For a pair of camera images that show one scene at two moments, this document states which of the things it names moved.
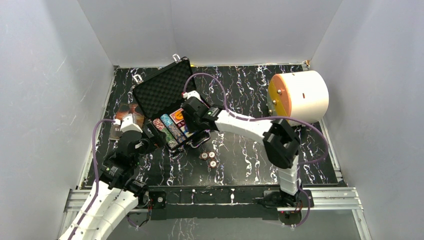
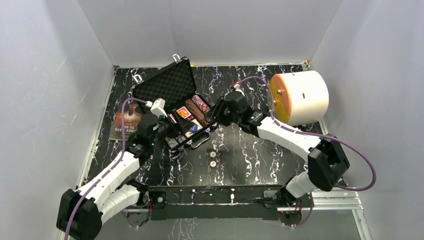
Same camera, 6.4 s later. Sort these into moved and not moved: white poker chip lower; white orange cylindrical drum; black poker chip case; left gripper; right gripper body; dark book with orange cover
Moved: left gripper; right gripper body
Not moved: white poker chip lower; dark book with orange cover; black poker chip case; white orange cylindrical drum
